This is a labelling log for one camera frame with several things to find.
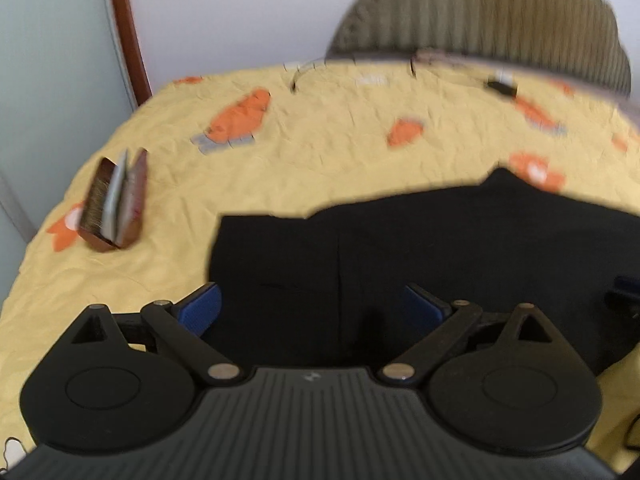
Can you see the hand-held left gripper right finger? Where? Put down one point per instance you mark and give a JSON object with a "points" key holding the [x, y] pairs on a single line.
{"points": [[421, 306]]}

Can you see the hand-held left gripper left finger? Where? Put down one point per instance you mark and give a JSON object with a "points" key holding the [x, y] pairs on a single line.
{"points": [[204, 307]]}

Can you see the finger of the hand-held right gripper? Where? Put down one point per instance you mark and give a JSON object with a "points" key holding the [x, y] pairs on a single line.
{"points": [[624, 294]]}

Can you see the black pants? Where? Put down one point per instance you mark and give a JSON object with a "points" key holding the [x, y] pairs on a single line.
{"points": [[400, 250]]}

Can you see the brown leather wallet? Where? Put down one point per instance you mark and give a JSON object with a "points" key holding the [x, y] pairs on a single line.
{"points": [[117, 200]]}

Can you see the yellow printed bedsheet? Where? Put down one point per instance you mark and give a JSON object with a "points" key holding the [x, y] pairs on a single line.
{"points": [[320, 160]]}

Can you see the small black and white charger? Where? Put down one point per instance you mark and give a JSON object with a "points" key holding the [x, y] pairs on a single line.
{"points": [[502, 85]]}

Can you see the frosted glass door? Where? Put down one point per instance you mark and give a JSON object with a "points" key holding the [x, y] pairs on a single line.
{"points": [[55, 85]]}

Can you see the olive ribbed blanket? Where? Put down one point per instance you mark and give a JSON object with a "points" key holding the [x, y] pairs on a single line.
{"points": [[480, 15]]}

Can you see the brown wooden door frame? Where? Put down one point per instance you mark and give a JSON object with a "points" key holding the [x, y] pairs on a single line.
{"points": [[129, 30]]}

